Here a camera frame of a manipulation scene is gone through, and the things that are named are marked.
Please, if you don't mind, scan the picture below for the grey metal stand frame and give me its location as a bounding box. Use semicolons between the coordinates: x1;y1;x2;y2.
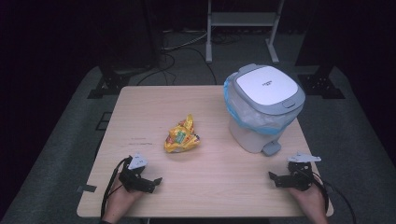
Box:
205;0;286;65

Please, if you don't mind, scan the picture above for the black floor outlet frame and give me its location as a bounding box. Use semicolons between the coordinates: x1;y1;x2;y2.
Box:
94;111;114;132

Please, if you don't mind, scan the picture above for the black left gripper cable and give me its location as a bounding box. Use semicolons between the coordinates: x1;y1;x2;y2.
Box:
99;156;133;219

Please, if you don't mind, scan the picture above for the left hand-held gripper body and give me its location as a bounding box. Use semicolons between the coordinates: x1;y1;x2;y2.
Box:
119;152;154;192

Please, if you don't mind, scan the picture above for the grey tape strip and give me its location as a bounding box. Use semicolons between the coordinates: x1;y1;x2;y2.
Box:
76;184;98;194

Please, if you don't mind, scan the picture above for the white floor cable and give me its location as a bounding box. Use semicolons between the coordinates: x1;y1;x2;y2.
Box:
161;29;209;52

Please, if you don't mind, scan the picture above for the white trash can grey lid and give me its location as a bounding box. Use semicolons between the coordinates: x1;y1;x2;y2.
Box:
228;63;307;157

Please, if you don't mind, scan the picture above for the black floor cable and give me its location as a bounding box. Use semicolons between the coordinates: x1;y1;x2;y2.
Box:
135;51;177;87
185;46;219;86

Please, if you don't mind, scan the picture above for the yellow snack wrapper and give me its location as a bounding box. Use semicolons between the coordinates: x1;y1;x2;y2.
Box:
163;113;202;154

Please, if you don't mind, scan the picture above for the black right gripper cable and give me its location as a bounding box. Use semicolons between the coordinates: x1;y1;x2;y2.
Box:
312;171;358;224

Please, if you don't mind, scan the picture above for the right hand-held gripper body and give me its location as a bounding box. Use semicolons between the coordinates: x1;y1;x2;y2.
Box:
279;151;322;192

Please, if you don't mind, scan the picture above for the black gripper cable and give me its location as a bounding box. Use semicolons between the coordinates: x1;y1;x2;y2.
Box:
312;171;358;224
99;156;133;219

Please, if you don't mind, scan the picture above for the black stand base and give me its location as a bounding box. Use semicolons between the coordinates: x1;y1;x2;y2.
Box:
296;72;346;100
86;61;157;100

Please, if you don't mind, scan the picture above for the translucent blue-edged bin liner bag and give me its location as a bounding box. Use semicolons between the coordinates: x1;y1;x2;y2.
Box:
222;74;304;136

